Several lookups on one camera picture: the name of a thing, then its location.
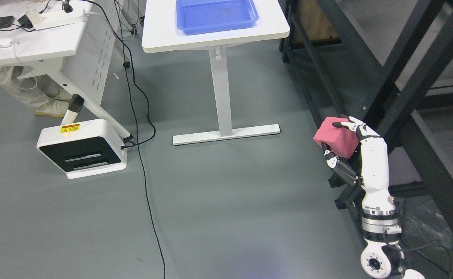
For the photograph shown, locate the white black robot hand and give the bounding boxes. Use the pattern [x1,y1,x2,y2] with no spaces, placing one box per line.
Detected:
[322,114,396,216]

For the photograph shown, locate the pink foam block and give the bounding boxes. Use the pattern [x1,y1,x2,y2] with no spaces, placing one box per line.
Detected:
[313,117,359,158]

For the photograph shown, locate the black metal shelf left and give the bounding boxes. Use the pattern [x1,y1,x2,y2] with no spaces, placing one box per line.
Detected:
[279,0,453,268]

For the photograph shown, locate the blue plastic tray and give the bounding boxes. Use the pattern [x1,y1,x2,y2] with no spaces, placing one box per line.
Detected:
[176,0,259,35]

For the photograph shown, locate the clear plastic bag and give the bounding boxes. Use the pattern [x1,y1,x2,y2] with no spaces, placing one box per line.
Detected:
[398,195,453,249]

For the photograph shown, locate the white table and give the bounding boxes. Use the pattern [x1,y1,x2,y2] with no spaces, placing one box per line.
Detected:
[142,0,290,145]

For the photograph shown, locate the white black floor device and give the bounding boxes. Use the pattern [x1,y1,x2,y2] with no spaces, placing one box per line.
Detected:
[36,94,127,179]

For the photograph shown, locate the person legs beige trousers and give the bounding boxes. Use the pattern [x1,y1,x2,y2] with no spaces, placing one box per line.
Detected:
[0,66,72,118]

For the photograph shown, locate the white desk with panel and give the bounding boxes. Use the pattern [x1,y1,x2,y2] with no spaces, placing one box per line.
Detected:
[0,0,132,140]

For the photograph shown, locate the white power strip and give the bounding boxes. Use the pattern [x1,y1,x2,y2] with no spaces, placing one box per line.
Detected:
[26,9,88,30]

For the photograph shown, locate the white earbuds case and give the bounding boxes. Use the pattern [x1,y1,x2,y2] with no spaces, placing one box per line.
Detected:
[0,38,14,48]

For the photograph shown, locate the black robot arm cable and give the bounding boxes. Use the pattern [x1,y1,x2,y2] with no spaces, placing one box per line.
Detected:
[384,229,453,279]

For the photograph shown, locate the black power cable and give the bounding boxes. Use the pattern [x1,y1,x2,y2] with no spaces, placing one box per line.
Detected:
[112,0,166,279]

